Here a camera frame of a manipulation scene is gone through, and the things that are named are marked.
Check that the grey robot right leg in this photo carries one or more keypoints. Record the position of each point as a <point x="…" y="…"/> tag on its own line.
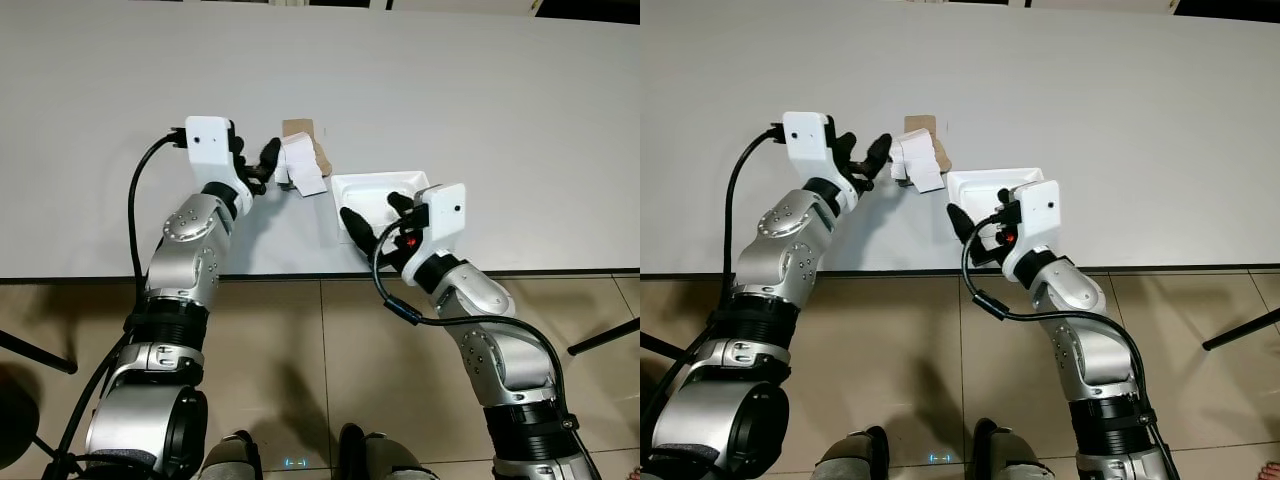
<point x="385" y="455"/>
<point x="1010" y="455"/>

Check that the brown cardboard strip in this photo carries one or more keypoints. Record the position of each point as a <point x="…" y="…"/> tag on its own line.
<point x="298" y="127"/>
<point x="920" y="123"/>

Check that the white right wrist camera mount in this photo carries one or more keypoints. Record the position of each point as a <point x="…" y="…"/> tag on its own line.
<point x="1040" y="210"/>
<point x="445" y="215"/>

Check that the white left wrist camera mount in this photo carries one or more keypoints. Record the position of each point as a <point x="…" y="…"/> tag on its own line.
<point x="210" y="145"/>
<point x="808" y="140"/>

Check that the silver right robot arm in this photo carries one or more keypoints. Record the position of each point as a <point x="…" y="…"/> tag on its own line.
<point x="1095" y="350"/>
<point x="500" y="360"/>

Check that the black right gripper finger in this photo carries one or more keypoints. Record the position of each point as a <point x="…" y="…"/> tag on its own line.
<point x="1007" y="202"/>
<point x="362" y="235"/>
<point x="403" y="205"/>
<point x="968" y="232"/>

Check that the white paper trash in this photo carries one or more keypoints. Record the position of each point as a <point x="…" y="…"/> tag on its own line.
<point x="920" y="160"/>
<point x="303" y="165"/>

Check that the black table leg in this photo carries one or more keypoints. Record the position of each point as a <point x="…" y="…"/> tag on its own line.
<point x="1240" y="328"/>
<point x="660" y="347"/>
<point x="605" y="337"/>
<point x="40" y="352"/>

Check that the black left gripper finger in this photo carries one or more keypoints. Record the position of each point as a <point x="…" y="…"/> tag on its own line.
<point x="239" y="140"/>
<point x="268" y="157"/>
<point x="846" y="148"/>
<point x="878" y="155"/>

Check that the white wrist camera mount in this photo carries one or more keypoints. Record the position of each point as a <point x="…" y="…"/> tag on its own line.
<point x="445" y="215"/>
<point x="1040" y="210"/>
<point x="210" y="145"/>
<point x="808" y="140"/>

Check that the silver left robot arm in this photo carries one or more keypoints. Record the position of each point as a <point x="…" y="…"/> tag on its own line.
<point x="790" y="250"/>
<point x="190" y="260"/>

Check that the white foam tray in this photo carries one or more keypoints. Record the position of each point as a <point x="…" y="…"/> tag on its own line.
<point x="985" y="185"/>
<point x="370" y="190"/>

